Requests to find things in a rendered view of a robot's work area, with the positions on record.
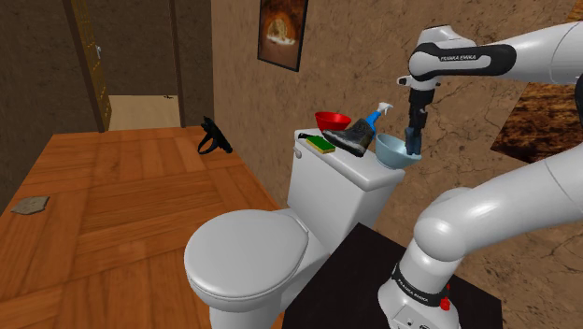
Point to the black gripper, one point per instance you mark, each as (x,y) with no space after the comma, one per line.
(418,109)

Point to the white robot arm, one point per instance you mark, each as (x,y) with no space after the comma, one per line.
(496,205)

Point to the light blue bowl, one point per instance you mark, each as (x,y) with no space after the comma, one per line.
(388,154)

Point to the blue spray bottle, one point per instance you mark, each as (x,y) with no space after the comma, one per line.
(375,117)

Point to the black boot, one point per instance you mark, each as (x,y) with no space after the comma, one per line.
(350,138)

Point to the red bowl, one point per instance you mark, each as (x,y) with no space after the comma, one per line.
(331,120)

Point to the green and yellow sponge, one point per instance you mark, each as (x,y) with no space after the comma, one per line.
(320,144)

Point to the dark robot stand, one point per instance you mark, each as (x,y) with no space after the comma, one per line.
(346,282)

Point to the white toilet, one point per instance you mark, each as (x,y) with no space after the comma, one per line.
(255,255)

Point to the black curved object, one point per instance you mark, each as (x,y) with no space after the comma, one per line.
(213,136)

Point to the brown door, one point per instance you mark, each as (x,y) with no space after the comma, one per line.
(91,64)

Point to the grey flat floor piece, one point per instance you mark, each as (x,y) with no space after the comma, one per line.
(30,205)

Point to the framed orange wall picture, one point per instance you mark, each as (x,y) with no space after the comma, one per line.
(281,32)

